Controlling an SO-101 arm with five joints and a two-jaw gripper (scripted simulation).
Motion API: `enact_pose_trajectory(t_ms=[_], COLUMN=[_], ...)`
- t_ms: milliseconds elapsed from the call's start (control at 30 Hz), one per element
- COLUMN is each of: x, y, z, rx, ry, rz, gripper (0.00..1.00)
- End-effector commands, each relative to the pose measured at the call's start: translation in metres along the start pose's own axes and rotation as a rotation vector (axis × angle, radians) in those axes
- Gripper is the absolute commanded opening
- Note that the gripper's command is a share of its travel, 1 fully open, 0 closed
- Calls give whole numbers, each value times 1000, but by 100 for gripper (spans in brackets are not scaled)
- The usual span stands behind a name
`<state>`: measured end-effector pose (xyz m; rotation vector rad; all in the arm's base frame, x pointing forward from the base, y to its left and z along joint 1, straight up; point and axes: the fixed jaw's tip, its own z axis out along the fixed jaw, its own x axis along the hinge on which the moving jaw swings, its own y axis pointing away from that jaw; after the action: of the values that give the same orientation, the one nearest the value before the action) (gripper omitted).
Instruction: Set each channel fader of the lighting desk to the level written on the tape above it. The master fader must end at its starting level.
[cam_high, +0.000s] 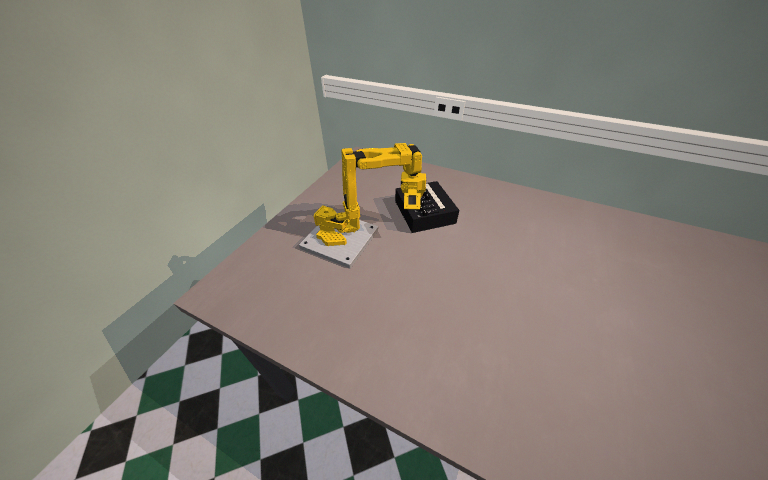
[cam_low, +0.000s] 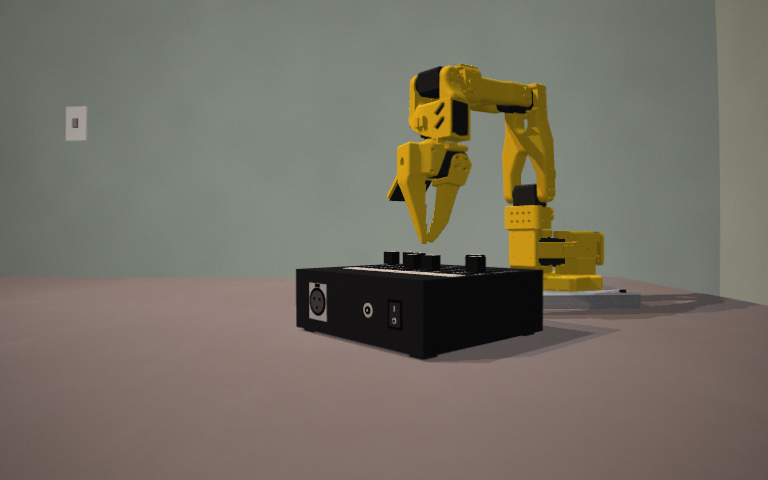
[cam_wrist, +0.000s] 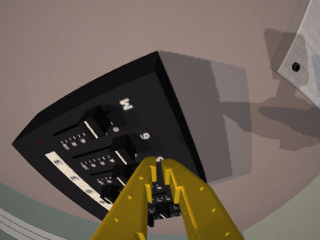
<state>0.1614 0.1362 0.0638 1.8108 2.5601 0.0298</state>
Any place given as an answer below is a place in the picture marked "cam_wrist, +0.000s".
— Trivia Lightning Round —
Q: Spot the black lighting desk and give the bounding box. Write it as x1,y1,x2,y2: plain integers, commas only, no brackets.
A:
12,51,207,228

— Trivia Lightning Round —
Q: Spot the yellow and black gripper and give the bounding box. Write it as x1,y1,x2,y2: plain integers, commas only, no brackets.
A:
90,157,244,240

